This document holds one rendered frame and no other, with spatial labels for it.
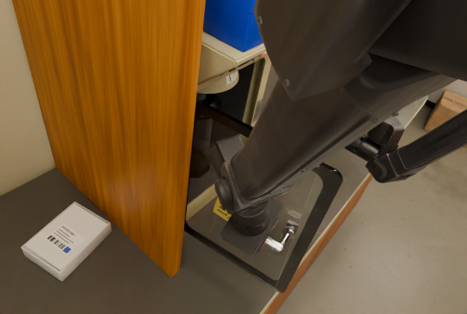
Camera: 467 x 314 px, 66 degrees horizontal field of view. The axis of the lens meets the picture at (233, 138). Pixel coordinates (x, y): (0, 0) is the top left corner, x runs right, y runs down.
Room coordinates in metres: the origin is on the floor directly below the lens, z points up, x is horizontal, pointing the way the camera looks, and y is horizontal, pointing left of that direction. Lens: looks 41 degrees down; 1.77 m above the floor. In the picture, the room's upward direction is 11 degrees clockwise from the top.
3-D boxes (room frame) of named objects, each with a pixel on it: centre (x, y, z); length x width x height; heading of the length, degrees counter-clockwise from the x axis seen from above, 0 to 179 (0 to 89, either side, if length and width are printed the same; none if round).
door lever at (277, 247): (0.40, -0.10, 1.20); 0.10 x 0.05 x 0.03; 66
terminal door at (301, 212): (0.46, -0.04, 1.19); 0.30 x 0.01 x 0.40; 66
